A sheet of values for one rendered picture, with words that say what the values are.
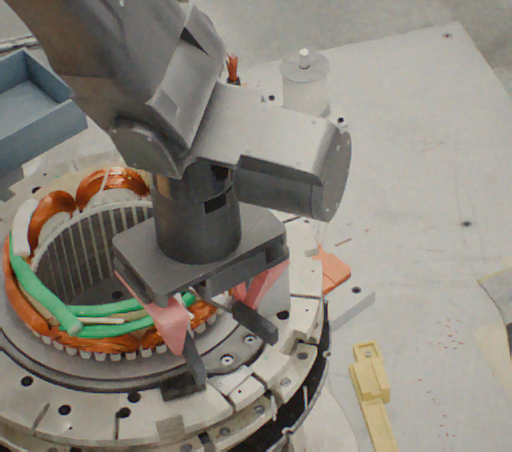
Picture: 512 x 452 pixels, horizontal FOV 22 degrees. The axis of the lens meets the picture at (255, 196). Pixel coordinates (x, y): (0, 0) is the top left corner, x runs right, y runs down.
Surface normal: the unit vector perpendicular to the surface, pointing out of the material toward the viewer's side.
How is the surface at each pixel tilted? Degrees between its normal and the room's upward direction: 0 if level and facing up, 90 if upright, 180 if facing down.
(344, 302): 0
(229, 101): 22
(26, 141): 90
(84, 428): 0
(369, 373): 0
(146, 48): 76
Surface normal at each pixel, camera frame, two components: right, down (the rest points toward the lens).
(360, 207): -0.05, -0.72
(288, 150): -0.11, -0.40
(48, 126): 0.64, 0.51
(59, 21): -0.30, 0.86
